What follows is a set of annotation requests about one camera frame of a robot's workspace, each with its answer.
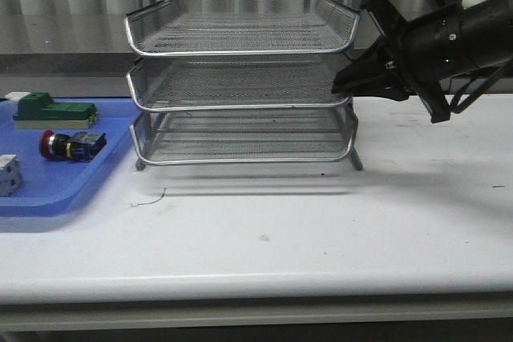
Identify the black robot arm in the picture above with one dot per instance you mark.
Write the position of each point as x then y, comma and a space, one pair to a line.
483, 39

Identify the silver mesh top tray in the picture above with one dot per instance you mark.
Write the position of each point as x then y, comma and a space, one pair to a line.
184, 28

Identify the silver mesh tray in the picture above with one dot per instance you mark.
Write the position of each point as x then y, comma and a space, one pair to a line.
235, 82
184, 28
289, 135

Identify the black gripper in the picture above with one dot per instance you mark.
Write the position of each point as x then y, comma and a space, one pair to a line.
408, 56

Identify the green electrical module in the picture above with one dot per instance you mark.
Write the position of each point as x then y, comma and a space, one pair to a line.
38, 110

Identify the grey stone counter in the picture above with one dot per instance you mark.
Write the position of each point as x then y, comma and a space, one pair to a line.
47, 44

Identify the blue plastic tray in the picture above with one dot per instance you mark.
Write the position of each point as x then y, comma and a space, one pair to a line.
48, 187

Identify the white terminal block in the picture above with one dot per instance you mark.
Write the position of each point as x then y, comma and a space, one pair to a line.
10, 174

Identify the red emergency stop button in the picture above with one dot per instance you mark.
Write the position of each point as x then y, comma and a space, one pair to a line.
82, 146

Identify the silver mesh bottom tray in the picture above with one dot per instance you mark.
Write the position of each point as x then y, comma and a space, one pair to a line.
289, 135

